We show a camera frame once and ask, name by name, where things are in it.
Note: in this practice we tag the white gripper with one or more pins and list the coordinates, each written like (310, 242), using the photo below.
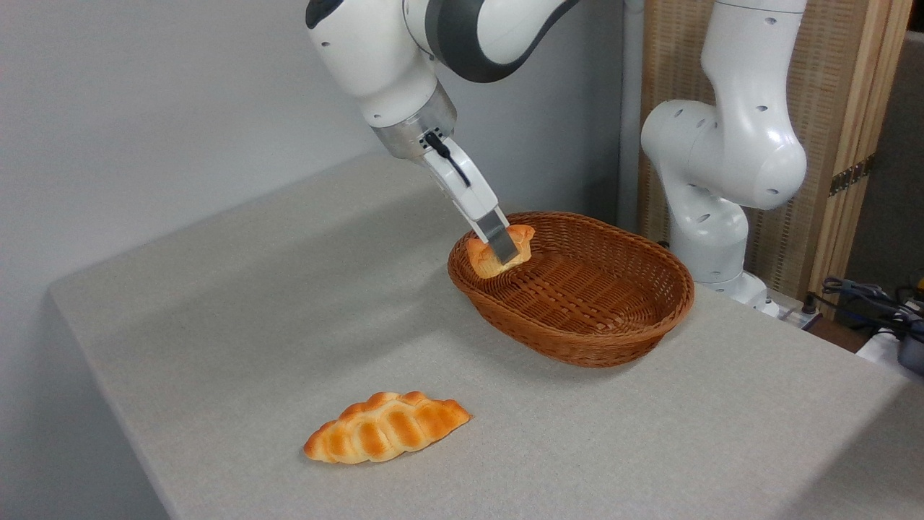
(462, 191)

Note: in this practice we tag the round orange bread roll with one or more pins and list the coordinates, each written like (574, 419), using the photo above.
(482, 261)

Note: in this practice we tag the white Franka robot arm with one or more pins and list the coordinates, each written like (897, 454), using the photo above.
(361, 58)

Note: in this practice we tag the brown wicker basket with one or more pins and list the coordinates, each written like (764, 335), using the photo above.
(577, 296)

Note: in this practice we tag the long braided bread loaf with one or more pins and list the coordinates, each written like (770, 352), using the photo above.
(386, 427)

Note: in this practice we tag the white power strip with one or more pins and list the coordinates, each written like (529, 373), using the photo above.
(794, 315)

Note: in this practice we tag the dark metal screen hinge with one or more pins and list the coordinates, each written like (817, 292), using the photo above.
(852, 175)

